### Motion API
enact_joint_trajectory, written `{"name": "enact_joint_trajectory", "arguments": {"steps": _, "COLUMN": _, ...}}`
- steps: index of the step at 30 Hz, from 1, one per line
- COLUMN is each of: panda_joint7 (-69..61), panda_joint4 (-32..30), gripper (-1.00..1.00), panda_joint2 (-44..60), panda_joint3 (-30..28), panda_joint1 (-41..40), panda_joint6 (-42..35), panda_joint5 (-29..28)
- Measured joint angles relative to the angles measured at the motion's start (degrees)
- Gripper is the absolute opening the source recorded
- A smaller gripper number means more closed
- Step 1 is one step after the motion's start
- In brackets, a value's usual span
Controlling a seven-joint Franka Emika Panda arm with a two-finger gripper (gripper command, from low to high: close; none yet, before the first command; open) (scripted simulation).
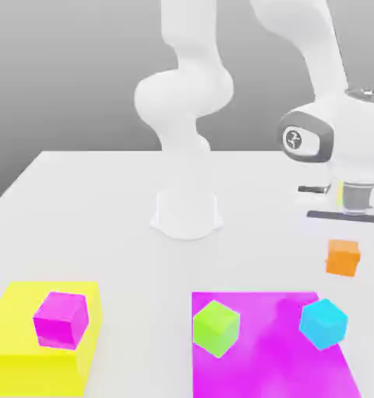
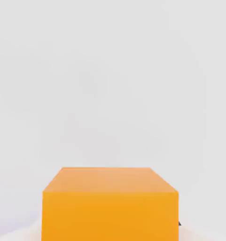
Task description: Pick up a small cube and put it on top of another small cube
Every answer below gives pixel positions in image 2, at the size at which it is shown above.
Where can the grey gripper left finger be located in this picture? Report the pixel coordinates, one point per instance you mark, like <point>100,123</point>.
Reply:
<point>31,235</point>

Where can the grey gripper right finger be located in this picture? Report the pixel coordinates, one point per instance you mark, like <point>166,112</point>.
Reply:
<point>188,235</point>

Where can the small orange cube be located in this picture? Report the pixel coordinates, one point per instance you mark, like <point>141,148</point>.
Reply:
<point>110,212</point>

